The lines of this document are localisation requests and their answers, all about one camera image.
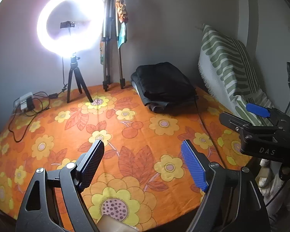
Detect patterned cloth strip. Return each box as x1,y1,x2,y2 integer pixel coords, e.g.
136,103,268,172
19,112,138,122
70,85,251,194
100,41,106,64

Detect black ring light cable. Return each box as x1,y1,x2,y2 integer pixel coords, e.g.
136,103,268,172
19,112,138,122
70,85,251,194
58,57,68,96

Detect thin black cable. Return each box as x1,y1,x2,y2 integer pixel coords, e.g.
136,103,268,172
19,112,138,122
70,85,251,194
193,97,230,172

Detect orange patterned cloth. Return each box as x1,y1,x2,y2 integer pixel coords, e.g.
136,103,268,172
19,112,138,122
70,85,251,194
106,0,129,24

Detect orange floral bed sheet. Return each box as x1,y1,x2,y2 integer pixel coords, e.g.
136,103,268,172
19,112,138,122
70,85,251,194
0,81,254,230

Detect teal cloth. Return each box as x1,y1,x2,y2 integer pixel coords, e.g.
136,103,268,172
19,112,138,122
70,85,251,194
118,23,128,48

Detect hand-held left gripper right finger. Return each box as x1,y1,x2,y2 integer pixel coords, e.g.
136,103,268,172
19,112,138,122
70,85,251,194
181,139,271,232

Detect black phone holder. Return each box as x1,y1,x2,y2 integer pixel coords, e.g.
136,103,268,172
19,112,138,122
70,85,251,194
60,21,76,37

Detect tall folded tripod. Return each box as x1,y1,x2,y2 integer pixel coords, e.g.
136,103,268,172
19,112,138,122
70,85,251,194
101,0,126,92

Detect long black power cable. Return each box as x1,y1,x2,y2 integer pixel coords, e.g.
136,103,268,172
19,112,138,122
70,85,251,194
9,91,51,142

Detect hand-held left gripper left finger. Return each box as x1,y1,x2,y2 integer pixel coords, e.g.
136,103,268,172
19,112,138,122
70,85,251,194
15,139,105,232

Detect white power strip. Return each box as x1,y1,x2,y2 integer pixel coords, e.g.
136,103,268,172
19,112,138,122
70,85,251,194
14,92,34,109

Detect white cloth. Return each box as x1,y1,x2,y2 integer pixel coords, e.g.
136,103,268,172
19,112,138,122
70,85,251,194
256,158,290,196

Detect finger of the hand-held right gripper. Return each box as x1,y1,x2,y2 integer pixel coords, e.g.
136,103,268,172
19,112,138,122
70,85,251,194
219,112,281,138
246,103,290,126

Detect green striped white pillow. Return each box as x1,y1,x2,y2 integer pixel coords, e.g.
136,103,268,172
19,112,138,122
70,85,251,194
198,24,290,127

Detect small black tripod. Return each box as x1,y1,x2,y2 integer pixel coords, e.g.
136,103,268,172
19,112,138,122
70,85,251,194
67,53,93,104

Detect folded dark grey pants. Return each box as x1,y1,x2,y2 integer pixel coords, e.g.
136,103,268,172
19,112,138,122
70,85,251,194
133,82,199,113

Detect black pants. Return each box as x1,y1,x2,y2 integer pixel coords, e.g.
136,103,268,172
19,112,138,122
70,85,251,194
131,62,196,102

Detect white ring light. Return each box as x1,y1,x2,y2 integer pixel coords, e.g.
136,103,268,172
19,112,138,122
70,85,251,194
37,0,105,58

